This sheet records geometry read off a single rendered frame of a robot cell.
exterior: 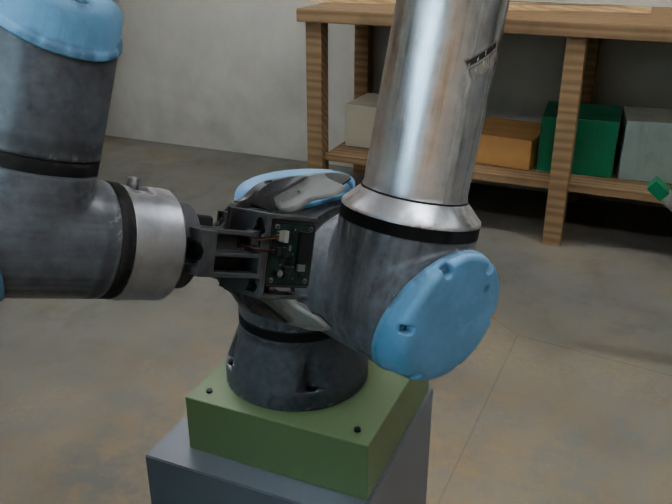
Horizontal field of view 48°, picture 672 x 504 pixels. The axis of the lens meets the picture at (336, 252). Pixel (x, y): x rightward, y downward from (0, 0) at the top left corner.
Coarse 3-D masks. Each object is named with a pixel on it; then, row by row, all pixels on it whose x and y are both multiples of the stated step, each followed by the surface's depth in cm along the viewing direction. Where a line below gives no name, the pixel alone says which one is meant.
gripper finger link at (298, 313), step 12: (276, 288) 70; (288, 288) 71; (264, 300) 70; (276, 300) 70; (288, 300) 69; (288, 312) 71; (300, 312) 69; (312, 312) 75; (300, 324) 73; (312, 324) 71; (324, 324) 69
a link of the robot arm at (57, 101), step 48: (0, 0) 47; (48, 0) 46; (96, 0) 49; (0, 48) 47; (48, 48) 47; (96, 48) 49; (0, 96) 47; (48, 96) 48; (96, 96) 50; (0, 144) 48; (48, 144) 49; (96, 144) 52
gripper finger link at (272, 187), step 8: (288, 176) 71; (296, 176) 71; (264, 184) 68; (272, 184) 69; (280, 184) 70; (288, 184) 70; (296, 184) 70; (248, 192) 68; (256, 192) 68; (264, 192) 68; (272, 192) 69; (280, 192) 69; (240, 200) 67; (248, 200) 68; (256, 200) 67; (264, 200) 68; (272, 200) 69; (264, 208) 68; (272, 208) 69
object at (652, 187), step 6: (654, 180) 206; (660, 180) 207; (648, 186) 206; (654, 186) 204; (660, 186) 204; (666, 186) 206; (654, 192) 205; (660, 192) 204; (666, 192) 204; (660, 198) 205; (666, 198) 204; (666, 204) 205
